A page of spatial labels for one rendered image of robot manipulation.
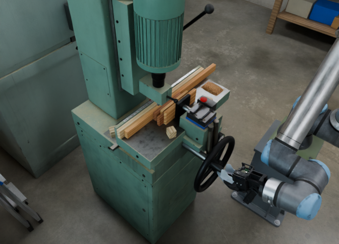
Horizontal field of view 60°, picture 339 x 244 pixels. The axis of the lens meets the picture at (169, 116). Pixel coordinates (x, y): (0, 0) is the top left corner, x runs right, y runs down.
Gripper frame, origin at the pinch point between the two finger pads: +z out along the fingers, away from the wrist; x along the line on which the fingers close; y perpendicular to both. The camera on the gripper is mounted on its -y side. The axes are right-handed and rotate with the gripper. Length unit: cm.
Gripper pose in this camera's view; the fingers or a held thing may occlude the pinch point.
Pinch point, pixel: (220, 173)
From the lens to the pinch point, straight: 123.5
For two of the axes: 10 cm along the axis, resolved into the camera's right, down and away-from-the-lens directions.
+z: -7.2, -2.2, 6.5
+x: -6.5, 5.3, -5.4
